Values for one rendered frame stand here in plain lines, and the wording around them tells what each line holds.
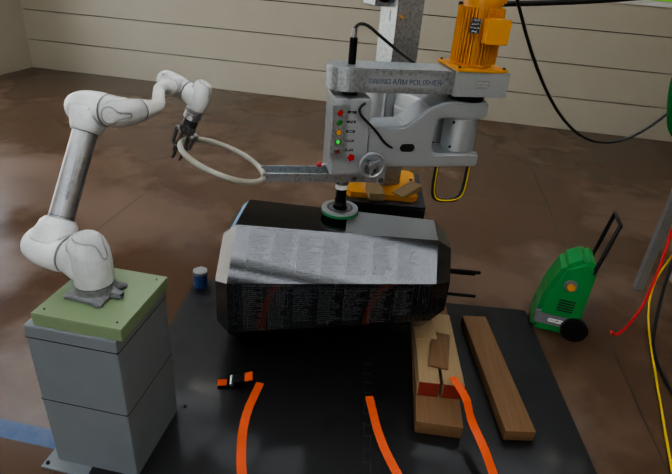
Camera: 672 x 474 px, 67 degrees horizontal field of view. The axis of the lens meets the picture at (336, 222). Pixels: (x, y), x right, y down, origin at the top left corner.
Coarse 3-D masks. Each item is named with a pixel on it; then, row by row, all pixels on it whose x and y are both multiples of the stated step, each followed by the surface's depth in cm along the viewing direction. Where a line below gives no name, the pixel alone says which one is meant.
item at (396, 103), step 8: (376, 96) 324; (392, 96) 320; (400, 96) 315; (408, 96) 309; (416, 96) 304; (424, 96) 304; (376, 104) 326; (392, 104) 322; (400, 104) 316; (408, 104) 310; (376, 112) 328; (392, 112) 324; (400, 112) 318; (440, 120) 291; (440, 128) 293; (440, 136) 296
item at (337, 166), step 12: (336, 96) 260; (348, 96) 262; (360, 96) 263; (348, 108) 260; (348, 120) 263; (360, 120) 265; (360, 132) 268; (324, 144) 287; (348, 144) 269; (360, 144) 271; (324, 156) 288; (360, 156) 274; (336, 168) 275; (348, 168) 276
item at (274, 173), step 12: (264, 168) 284; (276, 168) 285; (288, 168) 286; (300, 168) 288; (312, 168) 289; (324, 168) 291; (276, 180) 276; (288, 180) 278; (300, 180) 279; (312, 180) 280; (324, 180) 282; (336, 180) 283; (348, 180) 285; (360, 180) 286; (372, 180) 288
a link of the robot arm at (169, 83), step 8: (160, 72) 260; (168, 72) 259; (160, 80) 256; (168, 80) 254; (176, 80) 256; (184, 80) 259; (160, 88) 243; (168, 88) 253; (176, 88) 256; (152, 96) 237; (160, 96) 234; (176, 96) 260; (152, 104) 222; (160, 104) 228; (152, 112) 222
